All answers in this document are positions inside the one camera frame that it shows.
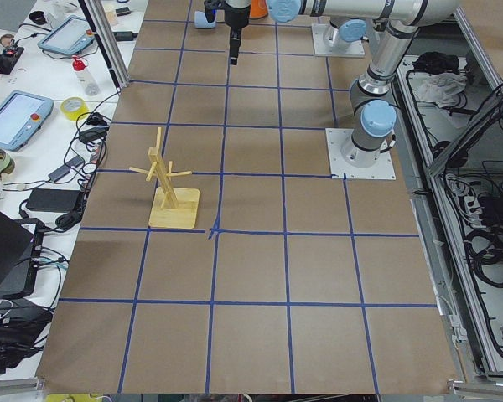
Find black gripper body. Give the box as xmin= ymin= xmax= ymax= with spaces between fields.
xmin=225 ymin=0 xmax=251 ymax=29

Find light blue plastic cup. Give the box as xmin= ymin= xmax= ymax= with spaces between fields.
xmin=194 ymin=11 xmax=216 ymax=29

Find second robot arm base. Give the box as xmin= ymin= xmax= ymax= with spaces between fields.
xmin=311 ymin=17 xmax=366 ymax=58

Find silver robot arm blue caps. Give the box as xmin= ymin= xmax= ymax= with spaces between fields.
xmin=267 ymin=0 xmax=459 ymax=97

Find orange plastic cup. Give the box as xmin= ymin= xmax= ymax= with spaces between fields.
xmin=250 ymin=0 xmax=268 ymax=19

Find red capped squeeze bottle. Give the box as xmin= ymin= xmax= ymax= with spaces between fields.
xmin=72 ymin=55 xmax=100 ymax=96

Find upper teach pendant tablet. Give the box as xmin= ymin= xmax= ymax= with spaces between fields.
xmin=38 ymin=16 xmax=95 ymax=56

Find teach pendant tablet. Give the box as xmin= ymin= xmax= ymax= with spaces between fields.
xmin=0 ymin=90 xmax=54 ymax=152
xmin=38 ymin=16 xmax=95 ymax=56

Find yellow tape roll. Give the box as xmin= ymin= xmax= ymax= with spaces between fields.
xmin=60 ymin=96 xmax=90 ymax=121

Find wooden mug tree stand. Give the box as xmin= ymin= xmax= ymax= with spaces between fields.
xmin=129 ymin=127 xmax=200 ymax=229

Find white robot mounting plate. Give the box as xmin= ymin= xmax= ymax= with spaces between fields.
xmin=325 ymin=128 xmax=396 ymax=180

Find white and black cloth pile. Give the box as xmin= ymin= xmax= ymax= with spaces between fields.
xmin=412 ymin=52 xmax=468 ymax=109

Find lower teach pendant tablet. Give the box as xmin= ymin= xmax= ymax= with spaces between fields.
xmin=0 ymin=90 xmax=54 ymax=152

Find black power adapter brick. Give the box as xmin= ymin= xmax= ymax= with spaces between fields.
xmin=26 ymin=188 xmax=81 ymax=213

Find black laptop computer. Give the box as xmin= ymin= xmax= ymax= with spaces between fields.
xmin=0 ymin=211 xmax=44 ymax=300

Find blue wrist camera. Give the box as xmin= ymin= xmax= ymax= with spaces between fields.
xmin=204 ymin=0 xmax=218 ymax=23

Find aluminium frame post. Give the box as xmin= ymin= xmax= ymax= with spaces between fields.
xmin=78 ymin=0 xmax=130 ymax=90

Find coiled black cables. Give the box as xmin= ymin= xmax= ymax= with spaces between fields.
xmin=443 ymin=167 xmax=503 ymax=290

